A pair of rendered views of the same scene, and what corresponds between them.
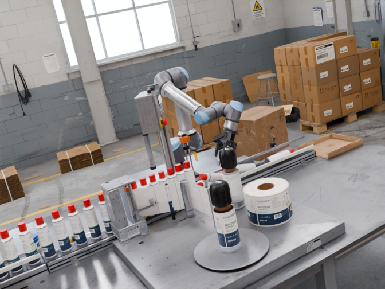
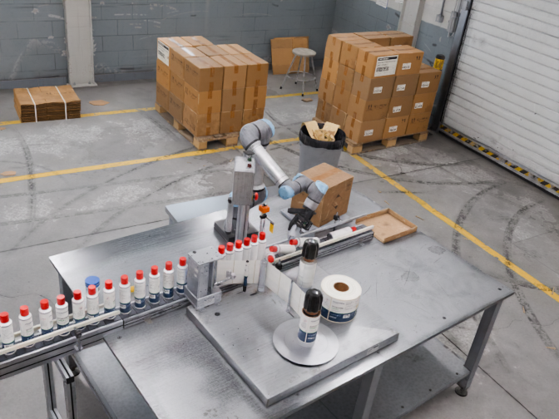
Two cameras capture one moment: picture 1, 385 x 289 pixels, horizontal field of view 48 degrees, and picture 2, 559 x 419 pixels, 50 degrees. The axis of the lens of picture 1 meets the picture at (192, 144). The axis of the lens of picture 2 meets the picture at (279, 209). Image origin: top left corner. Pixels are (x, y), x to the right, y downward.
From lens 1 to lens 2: 126 cm
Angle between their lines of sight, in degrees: 20
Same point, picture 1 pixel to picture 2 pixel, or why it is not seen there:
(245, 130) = not seen: hidden behind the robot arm
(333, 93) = (380, 112)
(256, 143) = (321, 210)
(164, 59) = not seen: outside the picture
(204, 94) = (234, 74)
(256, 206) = (330, 305)
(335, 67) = (391, 85)
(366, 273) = not seen: hidden behind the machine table
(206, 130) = (226, 118)
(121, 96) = (111, 27)
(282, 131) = (344, 199)
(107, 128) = (84, 66)
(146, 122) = (239, 194)
